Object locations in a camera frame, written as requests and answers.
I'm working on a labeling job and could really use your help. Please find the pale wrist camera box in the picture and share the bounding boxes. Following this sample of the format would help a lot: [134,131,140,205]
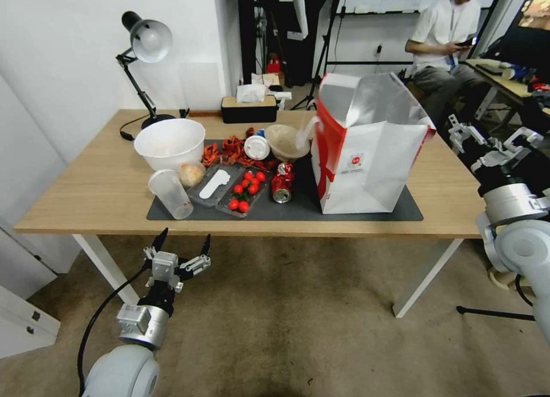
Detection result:
[152,250,180,283]

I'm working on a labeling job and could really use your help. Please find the large white plastic bowl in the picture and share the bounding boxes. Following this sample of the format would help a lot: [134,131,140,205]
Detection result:
[133,118,207,172]

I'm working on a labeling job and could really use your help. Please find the black desk lamp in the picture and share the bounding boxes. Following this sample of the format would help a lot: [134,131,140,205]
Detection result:
[115,10,191,131]

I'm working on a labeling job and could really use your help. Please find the brown paper bowl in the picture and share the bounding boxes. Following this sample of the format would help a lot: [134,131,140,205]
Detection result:
[264,123,312,164]

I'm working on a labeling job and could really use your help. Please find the clear plastic tomato tray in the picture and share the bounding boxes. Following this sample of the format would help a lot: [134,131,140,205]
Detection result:
[215,168,275,219]

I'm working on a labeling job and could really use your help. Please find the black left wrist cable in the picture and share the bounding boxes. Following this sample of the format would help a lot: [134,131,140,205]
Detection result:
[77,264,152,397]

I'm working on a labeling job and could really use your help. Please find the clear tray with white spoon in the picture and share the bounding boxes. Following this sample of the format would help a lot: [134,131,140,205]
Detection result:
[186,163,246,209]

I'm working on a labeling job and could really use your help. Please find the black tripod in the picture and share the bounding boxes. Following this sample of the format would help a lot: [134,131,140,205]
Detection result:
[289,0,345,112]

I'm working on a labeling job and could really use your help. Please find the wooden table with white legs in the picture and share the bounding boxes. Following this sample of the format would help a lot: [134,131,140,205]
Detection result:
[13,109,487,319]

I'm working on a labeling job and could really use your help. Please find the red crayfish shells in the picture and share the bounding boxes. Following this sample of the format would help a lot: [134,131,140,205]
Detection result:
[201,128,278,171]

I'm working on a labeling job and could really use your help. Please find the white cabinet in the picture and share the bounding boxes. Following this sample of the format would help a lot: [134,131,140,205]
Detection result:
[0,216,83,360]

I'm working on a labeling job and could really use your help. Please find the black stand leg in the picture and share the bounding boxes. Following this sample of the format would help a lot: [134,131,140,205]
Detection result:
[455,304,537,323]

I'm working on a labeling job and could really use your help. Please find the person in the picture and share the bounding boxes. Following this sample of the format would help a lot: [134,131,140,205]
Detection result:
[404,0,493,129]

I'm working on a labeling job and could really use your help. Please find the white paper cup with lid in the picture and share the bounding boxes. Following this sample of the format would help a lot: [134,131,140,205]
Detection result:
[243,134,272,162]

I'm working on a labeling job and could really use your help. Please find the wooden side desk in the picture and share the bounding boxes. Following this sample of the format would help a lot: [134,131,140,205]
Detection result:
[463,57,550,125]

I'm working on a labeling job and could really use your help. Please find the dark grey table mat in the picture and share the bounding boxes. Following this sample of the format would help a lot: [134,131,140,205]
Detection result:
[146,138,425,222]

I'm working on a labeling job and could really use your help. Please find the white red food delivery bag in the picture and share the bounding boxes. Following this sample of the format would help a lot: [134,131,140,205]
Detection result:
[296,72,438,215]

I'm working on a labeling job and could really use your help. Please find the black tissue box wooden lid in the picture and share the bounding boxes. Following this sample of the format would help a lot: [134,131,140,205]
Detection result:
[220,84,279,125]

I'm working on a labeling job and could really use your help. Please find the clear plastic cup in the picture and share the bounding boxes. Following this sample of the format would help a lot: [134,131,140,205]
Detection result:
[148,168,195,221]

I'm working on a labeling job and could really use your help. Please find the black monitor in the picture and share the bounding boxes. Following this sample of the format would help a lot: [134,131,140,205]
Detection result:
[498,0,550,68]

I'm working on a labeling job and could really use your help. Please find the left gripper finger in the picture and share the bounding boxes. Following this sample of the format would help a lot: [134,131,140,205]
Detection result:
[179,233,213,282]
[143,227,170,265]

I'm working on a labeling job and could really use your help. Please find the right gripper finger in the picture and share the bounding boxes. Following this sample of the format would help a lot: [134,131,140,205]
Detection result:
[469,128,544,171]
[447,113,489,154]

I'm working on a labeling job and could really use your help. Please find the crushed red soda can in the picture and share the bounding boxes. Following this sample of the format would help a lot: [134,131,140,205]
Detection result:
[270,162,296,205]

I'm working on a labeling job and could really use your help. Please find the black lamp cable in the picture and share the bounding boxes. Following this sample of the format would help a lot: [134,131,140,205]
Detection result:
[119,116,150,143]

